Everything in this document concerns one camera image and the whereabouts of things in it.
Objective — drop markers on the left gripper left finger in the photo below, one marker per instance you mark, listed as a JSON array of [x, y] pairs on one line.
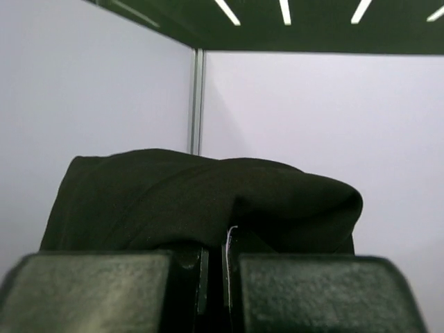
[[149, 291]]

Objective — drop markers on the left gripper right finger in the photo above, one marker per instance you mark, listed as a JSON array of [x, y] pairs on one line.
[[270, 292]]

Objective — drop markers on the plain black shirt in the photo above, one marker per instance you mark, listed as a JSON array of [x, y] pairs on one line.
[[140, 200]]

